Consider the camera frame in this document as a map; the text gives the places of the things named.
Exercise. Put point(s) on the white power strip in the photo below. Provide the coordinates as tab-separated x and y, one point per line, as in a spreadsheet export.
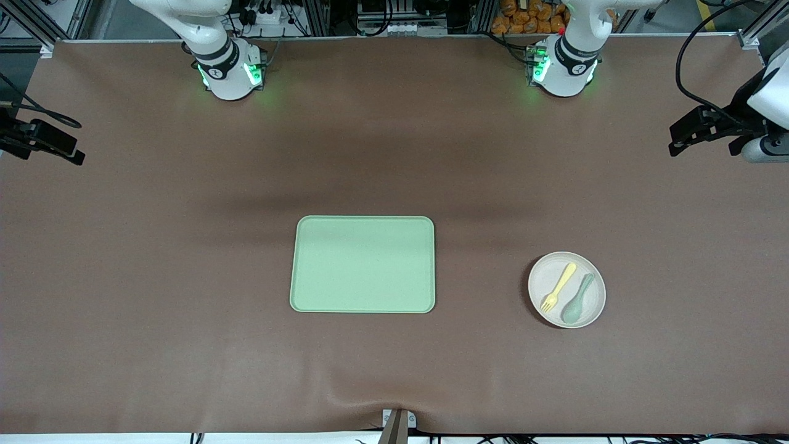
271	13

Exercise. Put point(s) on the light green rectangular tray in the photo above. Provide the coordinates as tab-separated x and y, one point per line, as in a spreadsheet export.
362	265

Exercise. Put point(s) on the bag of orange items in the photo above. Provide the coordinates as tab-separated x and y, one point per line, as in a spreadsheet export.
524	18

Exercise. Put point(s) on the round beige plate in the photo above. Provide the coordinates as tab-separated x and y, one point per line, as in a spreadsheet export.
551	277

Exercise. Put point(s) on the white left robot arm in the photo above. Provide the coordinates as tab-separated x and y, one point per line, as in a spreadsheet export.
564	74

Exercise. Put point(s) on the metal table edge bracket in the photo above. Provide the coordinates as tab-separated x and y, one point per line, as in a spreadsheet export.
397	425

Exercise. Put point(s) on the brown table cover mat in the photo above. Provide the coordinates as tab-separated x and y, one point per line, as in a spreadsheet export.
154	277

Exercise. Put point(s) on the yellow plastic fork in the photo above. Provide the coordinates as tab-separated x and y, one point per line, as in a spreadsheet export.
561	285

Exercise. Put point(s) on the pale green plastic spoon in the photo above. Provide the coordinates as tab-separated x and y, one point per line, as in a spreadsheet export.
574	311

